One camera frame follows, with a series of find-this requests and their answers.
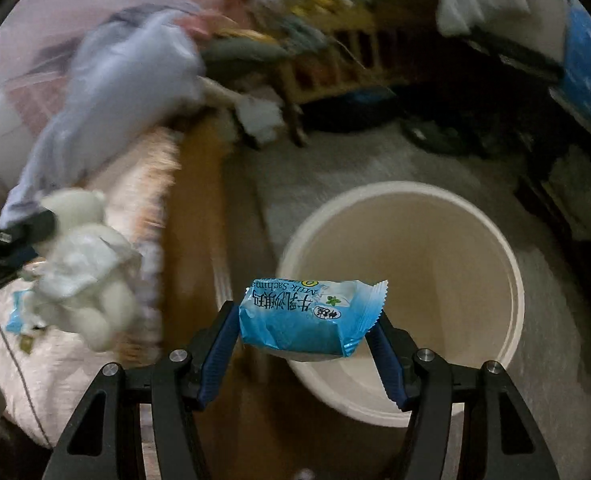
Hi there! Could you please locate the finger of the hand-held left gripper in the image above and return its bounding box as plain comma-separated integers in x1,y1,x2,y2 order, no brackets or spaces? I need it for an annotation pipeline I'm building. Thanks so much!
0,209,58,261
0,250,41,297

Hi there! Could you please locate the blue snack packet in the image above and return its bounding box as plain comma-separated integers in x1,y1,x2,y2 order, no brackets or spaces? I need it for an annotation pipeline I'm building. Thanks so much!
238,277,390,359
5,287,43,336

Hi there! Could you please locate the white plastic bucket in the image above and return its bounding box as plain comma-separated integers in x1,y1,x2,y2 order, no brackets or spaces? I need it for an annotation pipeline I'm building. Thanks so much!
275,181,526,428

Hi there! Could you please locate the wooden shelf rack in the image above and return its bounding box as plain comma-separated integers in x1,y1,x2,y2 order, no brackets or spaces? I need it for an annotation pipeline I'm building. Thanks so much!
275,10,401,146

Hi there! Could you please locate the pink mosquito net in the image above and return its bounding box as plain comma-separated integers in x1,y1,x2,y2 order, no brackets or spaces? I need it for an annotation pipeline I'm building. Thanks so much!
0,0,246,111

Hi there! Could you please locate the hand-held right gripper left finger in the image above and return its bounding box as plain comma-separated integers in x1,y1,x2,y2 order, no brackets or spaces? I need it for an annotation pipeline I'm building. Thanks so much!
42,300,241,480

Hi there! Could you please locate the blue printed bag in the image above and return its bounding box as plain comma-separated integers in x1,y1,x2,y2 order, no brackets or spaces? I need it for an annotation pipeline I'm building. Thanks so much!
563,5,591,131

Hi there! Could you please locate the pink quilted bed cover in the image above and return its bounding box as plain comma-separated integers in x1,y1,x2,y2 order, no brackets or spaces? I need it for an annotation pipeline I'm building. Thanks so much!
0,127,181,451

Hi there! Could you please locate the wooden bed frame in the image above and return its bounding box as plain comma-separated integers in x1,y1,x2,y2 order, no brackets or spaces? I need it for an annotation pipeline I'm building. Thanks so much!
165,125,276,480

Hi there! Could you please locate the small crumpled white paper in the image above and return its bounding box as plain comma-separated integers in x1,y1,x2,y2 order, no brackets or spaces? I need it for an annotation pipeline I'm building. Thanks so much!
235,97,286,148

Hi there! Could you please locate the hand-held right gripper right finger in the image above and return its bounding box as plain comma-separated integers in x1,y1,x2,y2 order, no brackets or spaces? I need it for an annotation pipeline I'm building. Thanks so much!
368,310,561,480

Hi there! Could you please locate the grey-blue quilt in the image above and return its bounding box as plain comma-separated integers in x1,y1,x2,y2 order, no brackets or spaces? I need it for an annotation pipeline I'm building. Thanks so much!
0,5,208,226

